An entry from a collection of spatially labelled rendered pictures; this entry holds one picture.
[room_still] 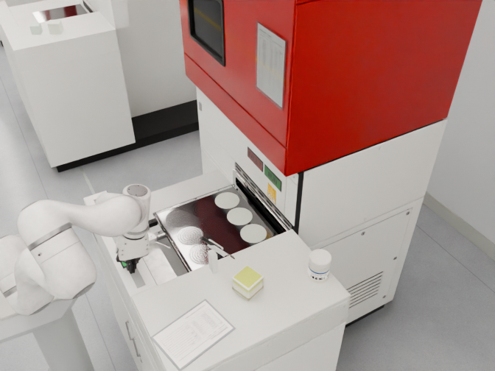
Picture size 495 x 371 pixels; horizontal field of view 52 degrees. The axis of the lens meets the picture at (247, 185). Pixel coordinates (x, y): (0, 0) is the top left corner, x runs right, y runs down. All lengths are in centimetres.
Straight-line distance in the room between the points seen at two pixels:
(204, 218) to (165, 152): 193
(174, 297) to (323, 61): 86
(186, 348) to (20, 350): 149
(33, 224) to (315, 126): 90
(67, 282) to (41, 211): 16
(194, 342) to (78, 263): 54
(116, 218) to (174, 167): 257
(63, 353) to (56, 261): 107
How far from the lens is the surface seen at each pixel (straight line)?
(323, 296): 167
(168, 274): 184
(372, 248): 232
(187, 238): 192
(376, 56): 164
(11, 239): 153
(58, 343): 213
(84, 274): 115
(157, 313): 164
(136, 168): 376
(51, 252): 115
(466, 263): 328
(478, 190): 324
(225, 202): 206
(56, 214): 115
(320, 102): 158
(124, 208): 118
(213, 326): 158
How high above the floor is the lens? 228
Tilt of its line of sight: 40 degrees down
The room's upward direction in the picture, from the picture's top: straight up
